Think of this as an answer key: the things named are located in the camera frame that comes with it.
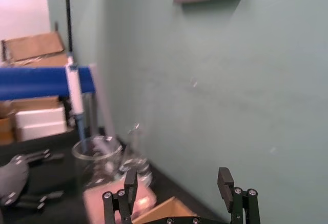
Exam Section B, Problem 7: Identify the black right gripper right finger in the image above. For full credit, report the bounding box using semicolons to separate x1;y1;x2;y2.
217;167;261;224

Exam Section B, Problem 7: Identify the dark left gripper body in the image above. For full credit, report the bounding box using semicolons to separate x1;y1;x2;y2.
0;154;30;207

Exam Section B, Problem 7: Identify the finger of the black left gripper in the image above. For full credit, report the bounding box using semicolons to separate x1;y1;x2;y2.
14;190;64;211
24;149;65;167

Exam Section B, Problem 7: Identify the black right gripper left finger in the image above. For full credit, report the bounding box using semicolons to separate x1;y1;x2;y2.
102;169;139;224

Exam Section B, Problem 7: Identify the clear glass flask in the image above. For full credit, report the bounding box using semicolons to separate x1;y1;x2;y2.
119;123;154;185

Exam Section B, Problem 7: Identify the black table cloth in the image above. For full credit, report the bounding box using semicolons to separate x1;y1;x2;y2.
0;126;228;224

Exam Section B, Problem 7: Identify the pink box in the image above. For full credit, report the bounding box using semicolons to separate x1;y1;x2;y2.
82;176;157;224

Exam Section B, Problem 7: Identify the white foam box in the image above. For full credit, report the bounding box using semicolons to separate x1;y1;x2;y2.
14;106;68;142

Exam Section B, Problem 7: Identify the clear glass beaker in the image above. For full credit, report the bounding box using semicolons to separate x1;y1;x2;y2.
71;135;124;187

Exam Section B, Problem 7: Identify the brown cardboard tray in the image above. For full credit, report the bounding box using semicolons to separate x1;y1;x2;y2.
132;196;199;224

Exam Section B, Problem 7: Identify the small brown cardboard box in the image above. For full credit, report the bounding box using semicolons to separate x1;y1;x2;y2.
0;100;16;146

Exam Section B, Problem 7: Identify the white and blue pipette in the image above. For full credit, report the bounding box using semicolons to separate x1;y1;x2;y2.
64;51;87;149

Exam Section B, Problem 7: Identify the flat brown cardboard box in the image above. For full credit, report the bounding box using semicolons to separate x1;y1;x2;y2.
1;31;70;68

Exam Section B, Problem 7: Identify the black pole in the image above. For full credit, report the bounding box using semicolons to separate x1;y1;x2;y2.
62;0;74;53

